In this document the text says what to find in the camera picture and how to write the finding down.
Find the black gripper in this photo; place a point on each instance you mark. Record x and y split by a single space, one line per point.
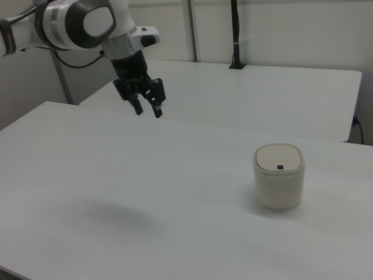
131 68

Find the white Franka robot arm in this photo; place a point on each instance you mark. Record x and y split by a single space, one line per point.
61 23

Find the beige trash bin lid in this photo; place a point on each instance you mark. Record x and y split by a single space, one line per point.
278 157

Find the cream small trash bin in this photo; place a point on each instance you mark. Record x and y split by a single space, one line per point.
278 189

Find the white rectangular table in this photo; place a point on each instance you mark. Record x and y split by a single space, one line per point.
247 96

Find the black pole with clamp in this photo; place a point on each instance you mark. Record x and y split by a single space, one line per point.
236 35

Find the grey wall frame post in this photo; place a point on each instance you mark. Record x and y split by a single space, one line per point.
190 29
62 78

